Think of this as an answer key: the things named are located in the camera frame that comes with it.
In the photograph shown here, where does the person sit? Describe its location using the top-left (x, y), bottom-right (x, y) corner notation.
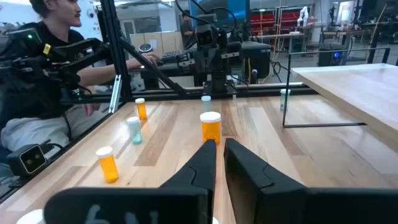
top-left (0, 0), bottom-right (164, 156)
top-left (179, 9), bottom-right (195, 49)

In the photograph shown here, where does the tan wooden cabinet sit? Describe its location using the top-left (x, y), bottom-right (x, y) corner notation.
top-left (129, 30), bottom-right (184, 57)

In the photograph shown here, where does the small orange pill bottle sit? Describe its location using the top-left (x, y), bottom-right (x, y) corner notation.
top-left (95, 146), bottom-right (120, 184)
top-left (134, 98), bottom-right (148, 121)

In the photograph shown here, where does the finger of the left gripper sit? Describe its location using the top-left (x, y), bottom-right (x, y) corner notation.
top-left (201, 63), bottom-right (215, 81)
top-left (214, 62), bottom-right (228, 81)

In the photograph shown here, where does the black desk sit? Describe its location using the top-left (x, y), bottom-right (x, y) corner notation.
top-left (129, 40), bottom-right (273, 90)

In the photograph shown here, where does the red storage bins rack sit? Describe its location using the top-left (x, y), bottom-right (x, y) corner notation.
top-left (249, 11), bottom-right (301, 35)

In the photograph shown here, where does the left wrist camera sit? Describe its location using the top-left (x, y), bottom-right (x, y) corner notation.
top-left (195, 24), bottom-right (219, 48)

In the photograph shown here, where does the black stereo camera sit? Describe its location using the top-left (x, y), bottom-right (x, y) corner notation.
top-left (6, 142), bottom-right (48, 179)

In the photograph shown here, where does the black keyboard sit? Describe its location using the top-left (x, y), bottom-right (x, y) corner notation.
top-left (160, 49), bottom-right (187, 63)

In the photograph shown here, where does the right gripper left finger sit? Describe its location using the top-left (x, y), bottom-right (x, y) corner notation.
top-left (43, 139), bottom-right (218, 224)

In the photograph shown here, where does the black aluminium table frame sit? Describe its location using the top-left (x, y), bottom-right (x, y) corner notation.
top-left (0, 0), bottom-right (320, 206)

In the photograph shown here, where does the large orange pill bottle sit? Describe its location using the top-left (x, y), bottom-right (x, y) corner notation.
top-left (199, 111), bottom-right (222, 146)

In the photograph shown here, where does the black computer with blue light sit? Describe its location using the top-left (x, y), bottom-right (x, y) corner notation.
top-left (317, 43), bottom-right (346, 68)

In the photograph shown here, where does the silver aluminium bracket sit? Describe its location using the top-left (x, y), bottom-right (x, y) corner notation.
top-left (108, 74), bottom-right (123, 114)

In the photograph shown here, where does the wooden shelf with black legs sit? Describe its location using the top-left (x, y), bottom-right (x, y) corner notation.
top-left (282, 47), bottom-right (398, 147)

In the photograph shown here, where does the teal pill bottle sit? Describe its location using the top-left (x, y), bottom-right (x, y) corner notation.
top-left (279, 88), bottom-right (292, 112)
top-left (201, 95), bottom-right (212, 113)
top-left (126, 116), bottom-right (143, 145)

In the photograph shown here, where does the background work table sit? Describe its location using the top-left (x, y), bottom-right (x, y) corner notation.
top-left (256, 29), bottom-right (364, 55)

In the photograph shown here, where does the monitor with blue screen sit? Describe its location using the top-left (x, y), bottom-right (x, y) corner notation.
top-left (188, 0), bottom-right (251, 22)

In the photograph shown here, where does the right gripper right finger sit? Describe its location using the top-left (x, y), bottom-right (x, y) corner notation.
top-left (223, 138), bottom-right (398, 224)

